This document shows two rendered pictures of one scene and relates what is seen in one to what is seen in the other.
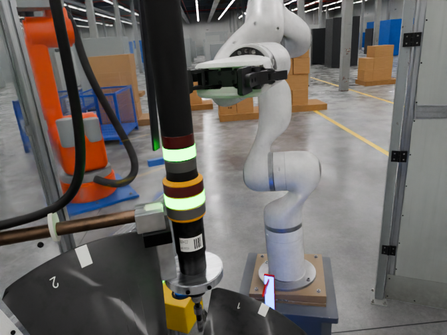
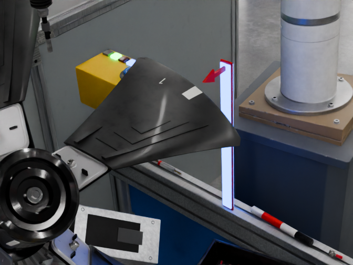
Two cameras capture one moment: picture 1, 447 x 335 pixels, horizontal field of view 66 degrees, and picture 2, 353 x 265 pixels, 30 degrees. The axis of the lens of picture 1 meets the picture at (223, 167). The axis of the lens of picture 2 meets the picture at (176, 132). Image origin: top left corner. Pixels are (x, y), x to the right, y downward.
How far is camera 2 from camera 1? 46 cm
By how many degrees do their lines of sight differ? 24
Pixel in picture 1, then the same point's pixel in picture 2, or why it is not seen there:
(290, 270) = (304, 86)
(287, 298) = (288, 122)
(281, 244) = (294, 42)
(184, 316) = not seen: hidden behind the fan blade
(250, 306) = (177, 84)
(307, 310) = (312, 143)
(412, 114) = not seen: outside the picture
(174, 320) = not seen: hidden behind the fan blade
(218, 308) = (136, 78)
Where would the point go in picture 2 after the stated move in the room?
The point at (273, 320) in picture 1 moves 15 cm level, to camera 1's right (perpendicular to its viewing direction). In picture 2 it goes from (198, 105) to (293, 119)
